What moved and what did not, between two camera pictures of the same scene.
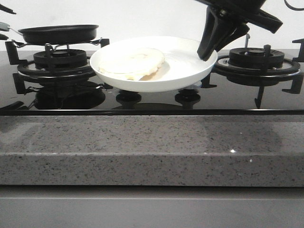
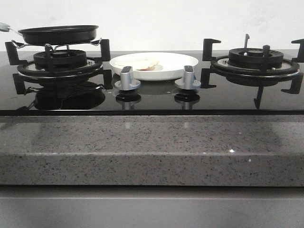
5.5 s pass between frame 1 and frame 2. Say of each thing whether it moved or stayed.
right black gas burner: stayed
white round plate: moved
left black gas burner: stayed
